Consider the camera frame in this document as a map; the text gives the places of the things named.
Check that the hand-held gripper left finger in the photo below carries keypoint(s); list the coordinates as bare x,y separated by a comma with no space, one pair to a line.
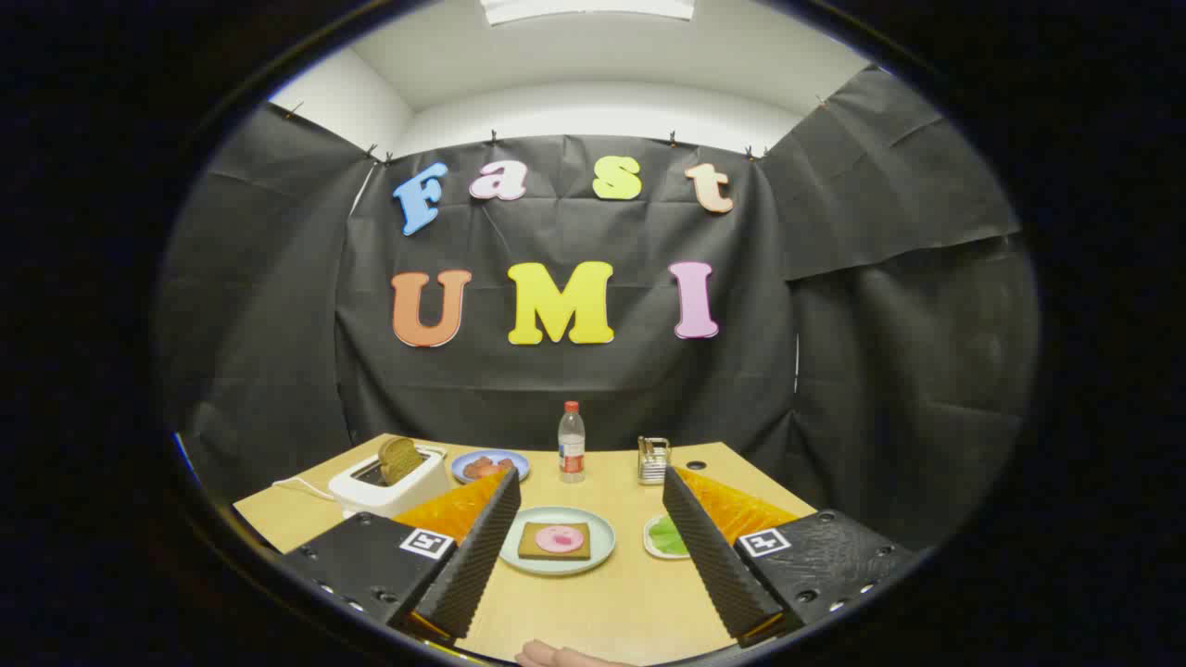
477,565

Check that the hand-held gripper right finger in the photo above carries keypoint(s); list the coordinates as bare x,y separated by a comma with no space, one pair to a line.
718,565

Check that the green lettuce leaf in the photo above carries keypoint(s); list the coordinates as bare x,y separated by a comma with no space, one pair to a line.
667,537

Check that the brown toast slice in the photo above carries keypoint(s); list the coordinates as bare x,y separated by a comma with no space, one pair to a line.
400,459

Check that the square bread slice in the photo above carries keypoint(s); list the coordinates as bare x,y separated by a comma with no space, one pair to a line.
530,548

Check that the white square plate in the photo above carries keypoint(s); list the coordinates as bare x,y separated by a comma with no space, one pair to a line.
647,535

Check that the pink ham slice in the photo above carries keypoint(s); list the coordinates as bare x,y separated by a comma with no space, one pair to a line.
560,539

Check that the brown meat patty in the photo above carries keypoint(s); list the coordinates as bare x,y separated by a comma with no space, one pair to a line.
502,464
474,468

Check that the white toaster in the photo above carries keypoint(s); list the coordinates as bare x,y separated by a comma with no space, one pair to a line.
389,498

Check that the blue round plate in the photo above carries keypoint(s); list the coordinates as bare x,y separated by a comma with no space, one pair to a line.
521,461

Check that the pale green round plate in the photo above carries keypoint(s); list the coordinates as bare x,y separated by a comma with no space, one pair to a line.
602,537

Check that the clear water bottle red cap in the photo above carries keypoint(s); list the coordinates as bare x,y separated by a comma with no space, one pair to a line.
572,454

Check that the black backdrop cloth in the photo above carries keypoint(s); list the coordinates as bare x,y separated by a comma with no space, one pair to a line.
556,398

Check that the ceiling light panel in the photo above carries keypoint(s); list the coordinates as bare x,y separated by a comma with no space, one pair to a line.
584,7

